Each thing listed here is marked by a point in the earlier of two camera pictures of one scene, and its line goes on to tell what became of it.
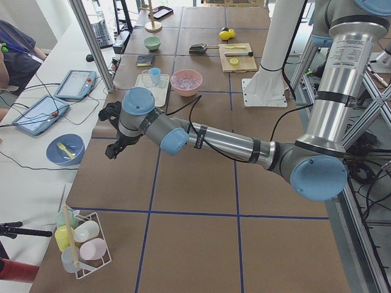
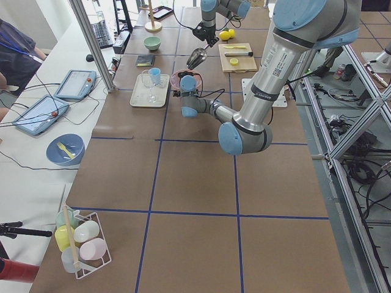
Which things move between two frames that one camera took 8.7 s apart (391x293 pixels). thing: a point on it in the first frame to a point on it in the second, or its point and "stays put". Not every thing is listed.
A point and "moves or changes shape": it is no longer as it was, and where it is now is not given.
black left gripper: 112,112 to 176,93
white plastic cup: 86,231 stays put
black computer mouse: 90,58 stays put
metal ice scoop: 200,48 moves or changes shape
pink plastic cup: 93,249 stays put
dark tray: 161,13 stays put
